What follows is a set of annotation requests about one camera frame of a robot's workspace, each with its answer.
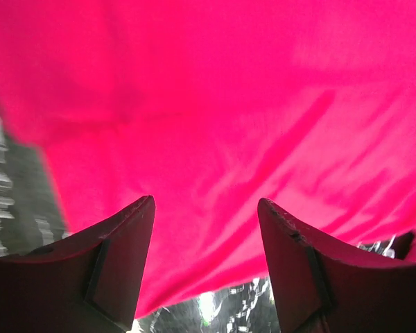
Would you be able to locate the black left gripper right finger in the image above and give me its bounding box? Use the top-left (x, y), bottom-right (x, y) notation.
top-left (257, 198), bottom-right (416, 332)

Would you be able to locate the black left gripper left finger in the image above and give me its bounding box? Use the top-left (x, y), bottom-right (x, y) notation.
top-left (0, 196), bottom-right (155, 332)

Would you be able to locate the magenta pink t-shirt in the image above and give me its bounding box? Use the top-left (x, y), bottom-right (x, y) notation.
top-left (0, 1), bottom-right (416, 317)

